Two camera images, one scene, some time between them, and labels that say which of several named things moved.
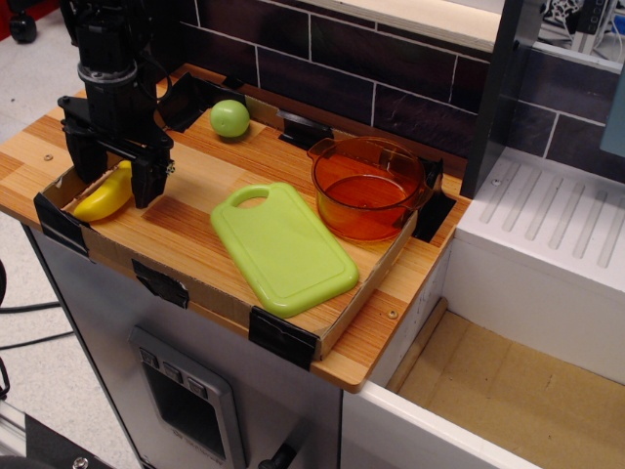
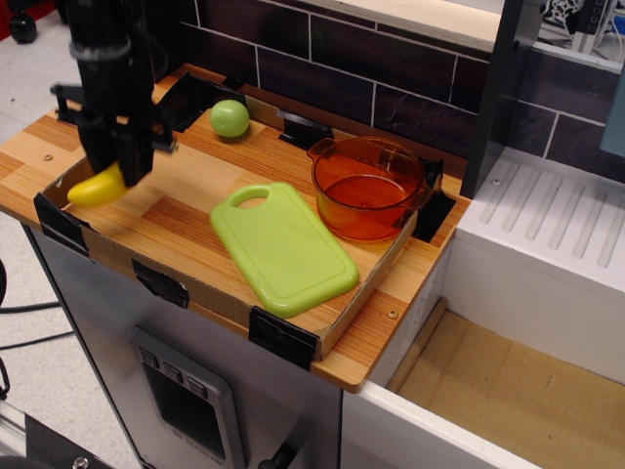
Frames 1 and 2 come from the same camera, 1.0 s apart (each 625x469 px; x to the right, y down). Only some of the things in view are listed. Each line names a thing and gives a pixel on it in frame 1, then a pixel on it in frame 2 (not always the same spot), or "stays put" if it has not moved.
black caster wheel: x=23 y=28 stays put
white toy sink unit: x=516 y=356 stays put
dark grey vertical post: x=518 y=26 stays put
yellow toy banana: x=114 y=195 → x=105 y=186
